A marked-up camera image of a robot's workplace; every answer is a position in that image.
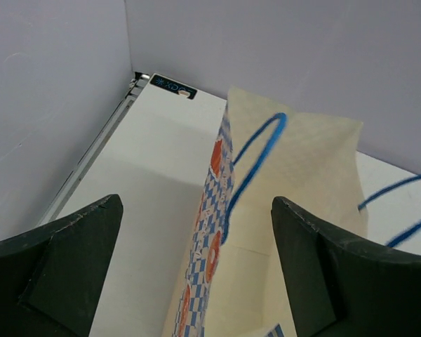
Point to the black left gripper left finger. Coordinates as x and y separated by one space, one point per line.
52 276

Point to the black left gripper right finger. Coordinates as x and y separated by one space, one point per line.
340 284

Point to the paper bread bag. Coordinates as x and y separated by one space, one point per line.
231 282

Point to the left black label sticker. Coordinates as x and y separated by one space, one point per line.
173 86

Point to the aluminium frame rail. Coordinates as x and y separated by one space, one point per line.
136 85

